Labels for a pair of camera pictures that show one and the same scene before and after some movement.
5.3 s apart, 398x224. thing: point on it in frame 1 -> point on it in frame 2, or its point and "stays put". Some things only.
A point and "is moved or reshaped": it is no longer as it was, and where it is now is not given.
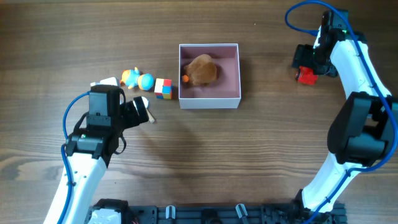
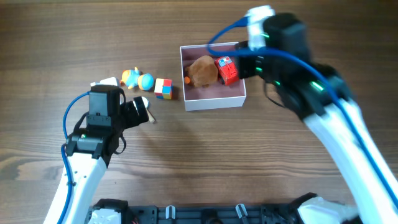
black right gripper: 301,57 -> 244,61
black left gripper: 132,117 stays put
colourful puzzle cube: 163,89 stays put
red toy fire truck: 305,76 is moved or reshaped
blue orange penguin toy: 132,78 stays put
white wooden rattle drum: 146,102 stays put
